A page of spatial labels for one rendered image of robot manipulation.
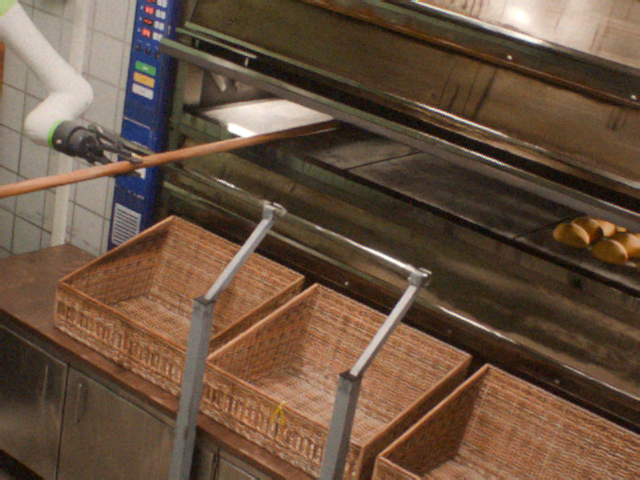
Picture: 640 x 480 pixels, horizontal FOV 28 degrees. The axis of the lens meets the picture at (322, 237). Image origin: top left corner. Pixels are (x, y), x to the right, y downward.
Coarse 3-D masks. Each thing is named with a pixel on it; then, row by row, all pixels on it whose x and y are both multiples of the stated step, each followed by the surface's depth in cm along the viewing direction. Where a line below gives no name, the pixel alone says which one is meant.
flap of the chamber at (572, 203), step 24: (168, 48) 381; (216, 72) 371; (264, 72) 381; (288, 96) 356; (360, 120) 342; (408, 144) 333; (456, 144) 342; (480, 168) 321; (528, 168) 334; (552, 192) 310; (600, 216) 303
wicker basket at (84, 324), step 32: (160, 224) 405; (192, 224) 404; (128, 256) 398; (160, 256) 410; (192, 256) 403; (224, 256) 396; (256, 256) 390; (64, 288) 376; (96, 288) 391; (128, 288) 403; (160, 288) 410; (192, 288) 403; (256, 288) 389; (288, 288) 375; (64, 320) 379; (96, 320) 370; (128, 320) 362; (160, 320) 397; (224, 320) 395; (256, 320) 369; (128, 352) 365; (160, 352) 356; (160, 384) 358
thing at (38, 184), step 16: (288, 128) 394; (304, 128) 398; (320, 128) 405; (208, 144) 366; (224, 144) 370; (240, 144) 375; (256, 144) 382; (144, 160) 345; (160, 160) 350; (176, 160) 355; (64, 176) 323; (80, 176) 327; (96, 176) 332; (0, 192) 308; (16, 192) 311
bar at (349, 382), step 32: (224, 192) 346; (384, 256) 317; (224, 288) 332; (416, 288) 311; (192, 320) 330; (192, 352) 332; (192, 384) 335; (352, 384) 301; (192, 416) 339; (352, 416) 306; (192, 448) 344
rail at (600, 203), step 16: (176, 48) 379; (192, 48) 376; (224, 64) 369; (272, 80) 359; (304, 96) 353; (320, 96) 349; (352, 112) 343; (368, 112) 342; (400, 128) 335; (432, 144) 329; (448, 144) 327; (480, 160) 321; (496, 160) 319; (528, 176) 314; (560, 192) 309; (576, 192) 306; (608, 208) 302; (624, 208) 300
